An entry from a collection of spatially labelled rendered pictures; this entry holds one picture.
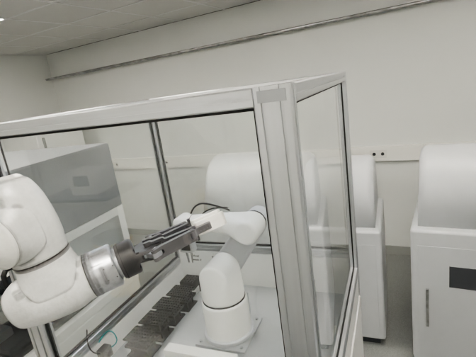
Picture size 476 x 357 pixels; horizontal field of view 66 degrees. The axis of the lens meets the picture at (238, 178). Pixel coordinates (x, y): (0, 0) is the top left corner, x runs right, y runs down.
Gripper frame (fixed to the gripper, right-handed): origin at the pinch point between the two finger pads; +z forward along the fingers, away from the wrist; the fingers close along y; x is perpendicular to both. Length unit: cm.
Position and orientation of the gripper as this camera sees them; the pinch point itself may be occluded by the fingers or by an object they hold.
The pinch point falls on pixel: (208, 222)
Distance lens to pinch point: 81.3
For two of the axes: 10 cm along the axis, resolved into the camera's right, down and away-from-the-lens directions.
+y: 3.3, 0.9, -9.4
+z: 8.9, -3.7, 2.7
